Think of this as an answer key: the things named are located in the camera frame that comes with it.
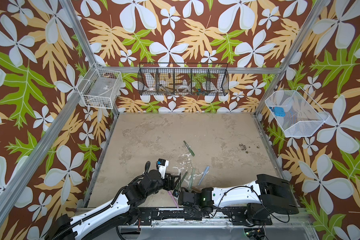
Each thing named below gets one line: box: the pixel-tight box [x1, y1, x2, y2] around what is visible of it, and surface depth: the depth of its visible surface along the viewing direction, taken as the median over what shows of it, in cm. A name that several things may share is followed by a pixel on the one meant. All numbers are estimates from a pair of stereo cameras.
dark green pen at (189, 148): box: [183, 140, 195, 157], surface depth 100 cm
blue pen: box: [198, 165, 210, 186], surface depth 90 cm
